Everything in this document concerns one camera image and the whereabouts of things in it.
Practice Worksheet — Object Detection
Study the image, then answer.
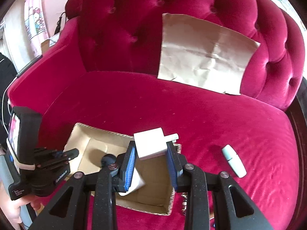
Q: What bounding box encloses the black power adapter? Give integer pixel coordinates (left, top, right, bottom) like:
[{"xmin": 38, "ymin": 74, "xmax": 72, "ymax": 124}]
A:
[{"xmin": 54, "ymin": 12, "xmax": 66, "ymax": 35}]

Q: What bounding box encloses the cartoon cat wall poster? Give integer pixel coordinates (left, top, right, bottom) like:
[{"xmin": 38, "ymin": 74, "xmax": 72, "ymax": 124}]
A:
[{"xmin": 24, "ymin": 0, "xmax": 48, "ymax": 53}]

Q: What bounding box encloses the key bunch with carabiner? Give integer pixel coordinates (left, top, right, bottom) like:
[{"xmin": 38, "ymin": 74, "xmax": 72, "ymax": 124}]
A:
[{"xmin": 181, "ymin": 192, "xmax": 190, "ymax": 215}]

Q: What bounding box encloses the brown cardboard piece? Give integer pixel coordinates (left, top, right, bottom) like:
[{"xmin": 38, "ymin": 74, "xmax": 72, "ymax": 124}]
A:
[{"xmin": 41, "ymin": 35, "xmax": 60, "ymax": 53}]

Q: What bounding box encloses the brown crumpled paper sheet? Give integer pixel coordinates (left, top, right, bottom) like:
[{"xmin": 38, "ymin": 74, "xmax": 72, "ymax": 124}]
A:
[{"xmin": 157, "ymin": 13, "xmax": 261, "ymax": 95}]

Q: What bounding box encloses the person's left hand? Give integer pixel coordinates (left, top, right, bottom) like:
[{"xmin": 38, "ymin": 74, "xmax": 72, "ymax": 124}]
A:
[{"xmin": 0, "ymin": 180, "xmax": 45, "ymax": 230}]

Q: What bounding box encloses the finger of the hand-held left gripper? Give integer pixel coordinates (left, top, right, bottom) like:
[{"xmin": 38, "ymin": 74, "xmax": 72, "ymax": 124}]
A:
[{"xmin": 36, "ymin": 149, "xmax": 79, "ymax": 167}]

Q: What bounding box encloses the black ball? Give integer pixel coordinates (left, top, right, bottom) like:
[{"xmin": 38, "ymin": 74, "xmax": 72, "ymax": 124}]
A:
[{"xmin": 101, "ymin": 154, "xmax": 118, "ymax": 168}]

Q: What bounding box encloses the small white charger plug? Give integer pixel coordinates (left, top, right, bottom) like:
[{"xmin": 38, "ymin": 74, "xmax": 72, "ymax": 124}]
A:
[{"xmin": 134, "ymin": 127, "xmax": 179, "ymax": 161}]

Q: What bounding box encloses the white cable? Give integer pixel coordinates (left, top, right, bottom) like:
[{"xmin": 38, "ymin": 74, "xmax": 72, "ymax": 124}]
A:
[{"xmin": 1, "ymin": 77, "xmax": 18, "ymax": 131}]

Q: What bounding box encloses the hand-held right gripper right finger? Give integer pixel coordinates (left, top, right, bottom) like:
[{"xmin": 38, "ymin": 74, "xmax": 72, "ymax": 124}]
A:
[{"xmin": 166, "ymin": 141, "xmax": 274, "ymax": 230}]

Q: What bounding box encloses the large white charger block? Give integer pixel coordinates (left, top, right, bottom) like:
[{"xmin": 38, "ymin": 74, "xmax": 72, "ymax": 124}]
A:
[{"xmin": 117, "ymin": 165, "xmax": 146, "ymax": 197}]

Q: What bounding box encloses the red velvet tufted sofa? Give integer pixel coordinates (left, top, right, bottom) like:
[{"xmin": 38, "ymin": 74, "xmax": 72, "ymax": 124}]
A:
[{"xmin": 7, "ymin": 0, "xmax": 305, "ymax": 230}]

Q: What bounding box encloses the cardboard box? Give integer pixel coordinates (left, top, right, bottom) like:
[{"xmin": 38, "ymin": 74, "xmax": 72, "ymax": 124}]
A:
[{"xmin": 63, "ymin": 123, "xmax": 182, "ymax": 216}]

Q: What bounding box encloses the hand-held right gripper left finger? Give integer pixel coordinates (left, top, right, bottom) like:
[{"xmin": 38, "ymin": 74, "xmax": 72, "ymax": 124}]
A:
[{"xmin": 34, "ymin": 141, "xmax": 138, "ymax": 230}]

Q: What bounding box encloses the dark wooden bed frame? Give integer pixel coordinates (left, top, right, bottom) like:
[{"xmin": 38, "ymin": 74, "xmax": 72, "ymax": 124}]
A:
[{"xmin": 286, "ymin": 77, "xmax": 307, "ymax": 163}]

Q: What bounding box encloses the white oblong tube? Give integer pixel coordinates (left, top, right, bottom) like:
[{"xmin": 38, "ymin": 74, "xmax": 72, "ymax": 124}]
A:
[{"xmin": 221, "ymin": 144, "xmax": 247, "ymax": 178}]

